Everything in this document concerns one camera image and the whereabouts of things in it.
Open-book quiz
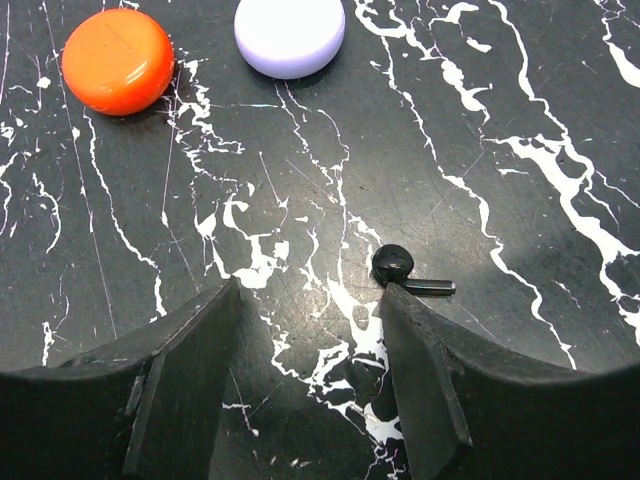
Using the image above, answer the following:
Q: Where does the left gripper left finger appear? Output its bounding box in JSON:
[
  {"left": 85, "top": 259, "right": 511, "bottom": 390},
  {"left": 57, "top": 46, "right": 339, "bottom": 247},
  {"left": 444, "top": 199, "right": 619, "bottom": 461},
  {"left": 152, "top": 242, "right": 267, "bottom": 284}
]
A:
[{"left": 1, "top": 279, "right": 241, "bottom": 479}]

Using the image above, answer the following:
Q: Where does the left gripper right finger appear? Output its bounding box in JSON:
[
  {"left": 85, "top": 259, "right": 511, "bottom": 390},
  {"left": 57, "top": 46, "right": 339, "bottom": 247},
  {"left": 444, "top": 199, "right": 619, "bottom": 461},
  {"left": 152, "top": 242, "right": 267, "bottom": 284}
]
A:
[{"left": 380, "top": 285, "right": 639, "bottom": 479}]

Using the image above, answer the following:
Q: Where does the black earbud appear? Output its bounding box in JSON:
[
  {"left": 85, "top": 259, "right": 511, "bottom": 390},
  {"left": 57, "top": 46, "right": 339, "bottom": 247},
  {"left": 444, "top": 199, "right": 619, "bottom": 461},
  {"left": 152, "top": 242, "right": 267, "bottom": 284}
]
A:
[{"left": 371, "top": 244, "right": 456, "bottom": 297}]

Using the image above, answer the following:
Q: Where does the orange earbud charging case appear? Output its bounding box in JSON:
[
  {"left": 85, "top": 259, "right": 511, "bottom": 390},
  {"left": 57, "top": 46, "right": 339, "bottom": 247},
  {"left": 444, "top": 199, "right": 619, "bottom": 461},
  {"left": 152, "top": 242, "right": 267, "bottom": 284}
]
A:
[{"left": 61, "top": 8, "right": 175, "bottom": 116}]

